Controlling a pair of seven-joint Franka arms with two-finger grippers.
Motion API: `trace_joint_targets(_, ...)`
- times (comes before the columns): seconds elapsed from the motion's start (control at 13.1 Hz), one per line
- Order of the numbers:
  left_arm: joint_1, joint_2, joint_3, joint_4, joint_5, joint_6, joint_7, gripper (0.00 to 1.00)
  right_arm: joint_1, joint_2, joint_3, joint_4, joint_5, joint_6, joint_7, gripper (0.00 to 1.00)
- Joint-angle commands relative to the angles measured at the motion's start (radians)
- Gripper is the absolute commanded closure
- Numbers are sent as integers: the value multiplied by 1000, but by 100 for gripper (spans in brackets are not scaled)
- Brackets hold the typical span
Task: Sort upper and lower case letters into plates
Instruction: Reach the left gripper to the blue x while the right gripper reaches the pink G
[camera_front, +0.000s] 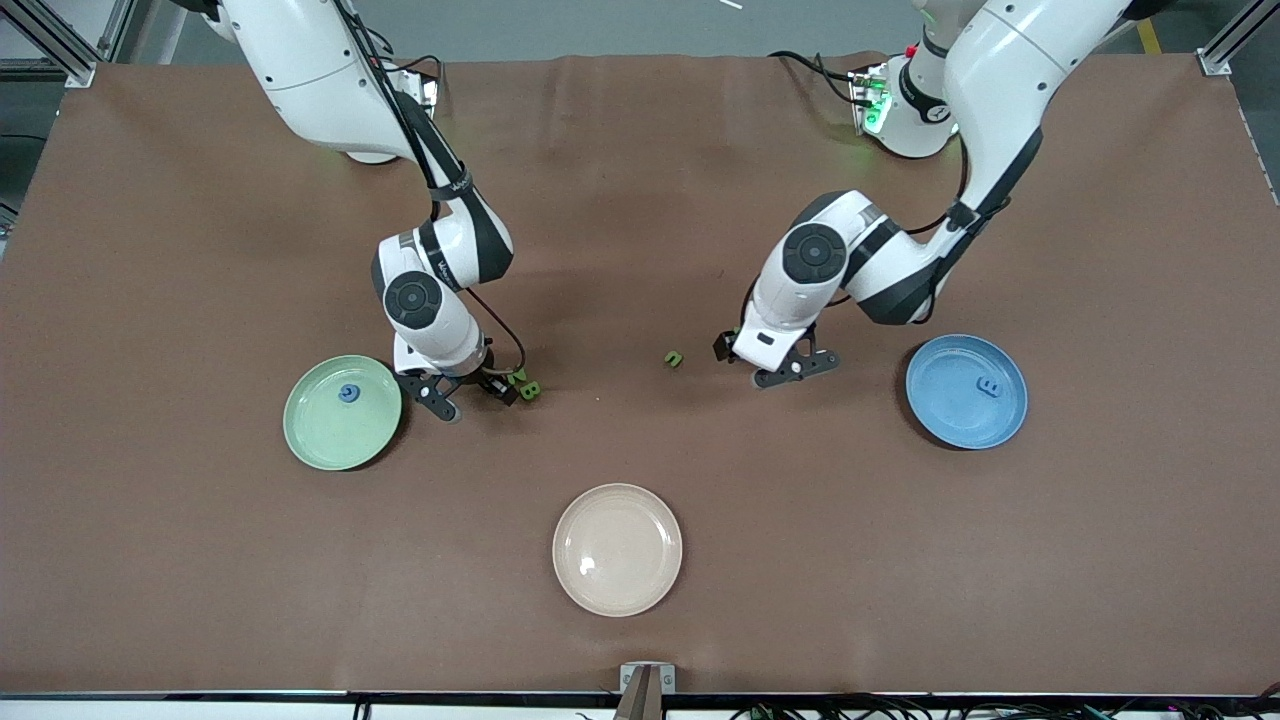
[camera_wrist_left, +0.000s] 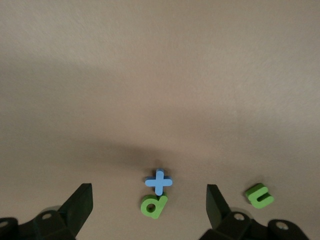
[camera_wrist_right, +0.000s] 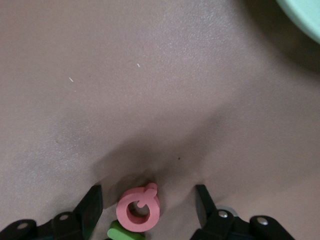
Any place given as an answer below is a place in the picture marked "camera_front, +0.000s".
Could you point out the beige plate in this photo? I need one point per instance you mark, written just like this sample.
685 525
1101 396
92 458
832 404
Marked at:
617 550

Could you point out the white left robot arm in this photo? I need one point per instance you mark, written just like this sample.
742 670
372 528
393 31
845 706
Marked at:
1010 70

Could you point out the green letter B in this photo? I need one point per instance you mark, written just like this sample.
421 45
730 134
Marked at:
530 391

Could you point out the grey metal clamp bracket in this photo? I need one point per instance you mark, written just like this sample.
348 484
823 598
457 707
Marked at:
627 680

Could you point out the blue plate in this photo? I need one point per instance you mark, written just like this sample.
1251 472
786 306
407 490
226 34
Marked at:
950 400

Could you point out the light green plate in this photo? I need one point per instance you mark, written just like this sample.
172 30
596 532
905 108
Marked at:
342 425

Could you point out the aluminium frame profile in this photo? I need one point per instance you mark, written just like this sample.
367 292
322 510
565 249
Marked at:
75 72
1213 62

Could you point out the blue letter m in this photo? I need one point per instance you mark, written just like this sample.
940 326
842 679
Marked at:
990 387

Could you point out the brown table cover sheet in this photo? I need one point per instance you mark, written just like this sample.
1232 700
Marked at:
640 250

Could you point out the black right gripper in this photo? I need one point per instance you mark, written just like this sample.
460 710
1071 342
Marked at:
491 382

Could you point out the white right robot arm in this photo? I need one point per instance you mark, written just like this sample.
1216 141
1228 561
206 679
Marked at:
320 80

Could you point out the white table front rail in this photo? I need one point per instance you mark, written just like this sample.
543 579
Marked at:
200 712

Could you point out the aluminium camera post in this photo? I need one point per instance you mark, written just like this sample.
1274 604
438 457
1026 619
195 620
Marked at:
640 705

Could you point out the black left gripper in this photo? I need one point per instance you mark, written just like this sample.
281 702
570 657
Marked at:
722 346

